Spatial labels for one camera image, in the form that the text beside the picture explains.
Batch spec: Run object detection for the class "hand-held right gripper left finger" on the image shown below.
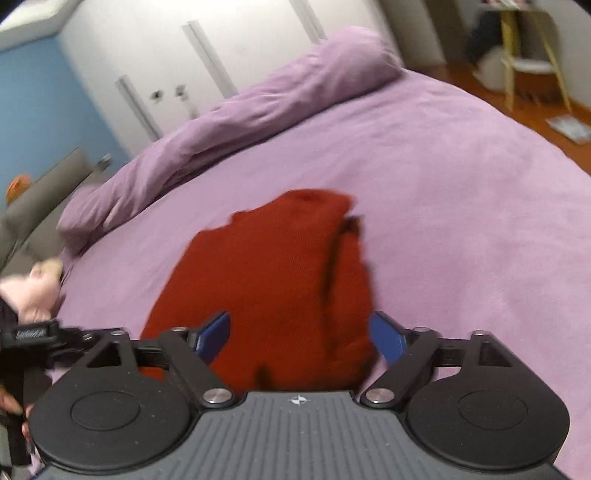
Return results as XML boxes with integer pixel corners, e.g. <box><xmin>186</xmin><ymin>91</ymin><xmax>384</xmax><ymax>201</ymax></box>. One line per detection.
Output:
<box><xmin>86</xmin><ymin>310</ymin><xmax>236</xmax><ymax>409</ymax></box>

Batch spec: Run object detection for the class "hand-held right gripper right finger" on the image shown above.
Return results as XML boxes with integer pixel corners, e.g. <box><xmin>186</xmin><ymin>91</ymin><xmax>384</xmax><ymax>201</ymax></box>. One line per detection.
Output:
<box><xmin>359</xmin><ymin>310</ymin><xmax>514</xmax><ymax>409</ymax></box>

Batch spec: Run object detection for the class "red knit garment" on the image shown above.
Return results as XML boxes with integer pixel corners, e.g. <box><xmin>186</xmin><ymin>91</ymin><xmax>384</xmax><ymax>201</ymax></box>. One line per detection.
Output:
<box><xmin>139</xmin><ymin>188</ymin><xmax>377</xmax><ymax>392</ymax></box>

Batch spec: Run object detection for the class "person's left hand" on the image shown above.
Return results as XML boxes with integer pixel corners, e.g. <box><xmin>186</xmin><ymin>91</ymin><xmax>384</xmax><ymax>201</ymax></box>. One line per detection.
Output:
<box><xmin>0</xmin><ymin>387</ymin><xmax>34</xmax><ymax>455</ymax></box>

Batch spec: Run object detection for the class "pink plush toy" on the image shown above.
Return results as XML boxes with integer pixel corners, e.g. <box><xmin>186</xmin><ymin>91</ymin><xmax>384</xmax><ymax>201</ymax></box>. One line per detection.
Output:
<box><xmin>0</xmin><ymin>258</ymin><xmax>65</xmax><ymax>324</ymax></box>

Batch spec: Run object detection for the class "purple bed sheet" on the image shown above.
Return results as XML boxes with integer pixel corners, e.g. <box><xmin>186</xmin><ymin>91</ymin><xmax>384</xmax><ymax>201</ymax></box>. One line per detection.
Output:
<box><xmin>28</xmin><ymin>69</ymin><xmax>591</xmax><ymax>480</ymax></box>

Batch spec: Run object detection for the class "grey padded headboard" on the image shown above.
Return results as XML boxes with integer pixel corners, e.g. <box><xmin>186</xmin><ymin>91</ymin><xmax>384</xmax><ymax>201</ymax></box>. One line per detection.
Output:
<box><xmin>0</xmin><ymin>147</ymin><xmax>114</xmax><ymax>278</ymax></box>

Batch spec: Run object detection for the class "small orange object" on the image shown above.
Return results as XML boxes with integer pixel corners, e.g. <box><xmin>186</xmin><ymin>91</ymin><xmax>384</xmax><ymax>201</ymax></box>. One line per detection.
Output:
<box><xmin>6</xmin><ymin>174</ymin><xmax>34</xmax><ymax>205</ymax></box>

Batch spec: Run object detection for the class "purple rolled duvet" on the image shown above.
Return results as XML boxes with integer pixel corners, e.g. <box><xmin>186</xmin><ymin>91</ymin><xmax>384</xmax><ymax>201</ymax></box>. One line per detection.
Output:
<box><xmin>56</xmin><ymin>25</ymin><xmax>403</xmax><ymax>256</ymax></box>

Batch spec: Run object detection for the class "printed paper sheet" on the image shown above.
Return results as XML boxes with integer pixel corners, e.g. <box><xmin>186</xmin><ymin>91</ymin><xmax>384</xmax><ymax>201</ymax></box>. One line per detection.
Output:
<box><xmin>546</xmin><ymin>115</ymin><xmax>591</xmax><ymax>145</ymax></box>

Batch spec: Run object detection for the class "white wardrobe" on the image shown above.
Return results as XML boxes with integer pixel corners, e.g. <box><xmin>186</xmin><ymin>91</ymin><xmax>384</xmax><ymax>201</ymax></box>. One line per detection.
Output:
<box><xmin>59</xmin><ymin>0</ymin><xmax>399</xmax><ymax>158</ymax></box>

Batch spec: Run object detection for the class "dark bag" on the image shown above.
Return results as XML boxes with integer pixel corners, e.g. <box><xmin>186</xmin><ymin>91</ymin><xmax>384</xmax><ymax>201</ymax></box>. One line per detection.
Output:
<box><xmin>465</xmin><ymin>10</ymin><xmax>505</xmax><ymax>71</ymax></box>

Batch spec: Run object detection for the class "yellow step stool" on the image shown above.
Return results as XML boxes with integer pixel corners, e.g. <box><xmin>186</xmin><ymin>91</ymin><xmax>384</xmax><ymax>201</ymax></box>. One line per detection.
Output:
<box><xmin>478</xmin><ymin>0</ymin><xmax>574</xmax><ymax>114</ymax></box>

